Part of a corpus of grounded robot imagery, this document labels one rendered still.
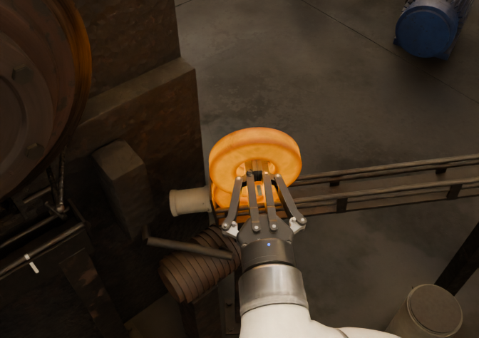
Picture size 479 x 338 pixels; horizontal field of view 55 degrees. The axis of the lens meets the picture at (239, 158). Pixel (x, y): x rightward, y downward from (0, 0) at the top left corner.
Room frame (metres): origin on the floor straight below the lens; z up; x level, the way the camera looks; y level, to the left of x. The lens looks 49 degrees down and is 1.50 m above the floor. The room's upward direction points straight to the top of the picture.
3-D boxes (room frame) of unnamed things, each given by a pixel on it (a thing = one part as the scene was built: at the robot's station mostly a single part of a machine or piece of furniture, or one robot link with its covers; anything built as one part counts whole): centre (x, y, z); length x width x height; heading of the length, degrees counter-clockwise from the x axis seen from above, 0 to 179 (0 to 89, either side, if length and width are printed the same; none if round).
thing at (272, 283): (0.27, -0.04, 0.91); 0.09 x 0.06 x 0.09; 94
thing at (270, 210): (0.41, -0.05, 0.92); 0.11 x 0.01 x 0.04; 3
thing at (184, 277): (0.56, 0.08, 0.27); 0.22 x 0.13 x 0.53; 129
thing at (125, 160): (0.61, 0.25, 0.68); 0.11 x 0.08 x 0.24; 39
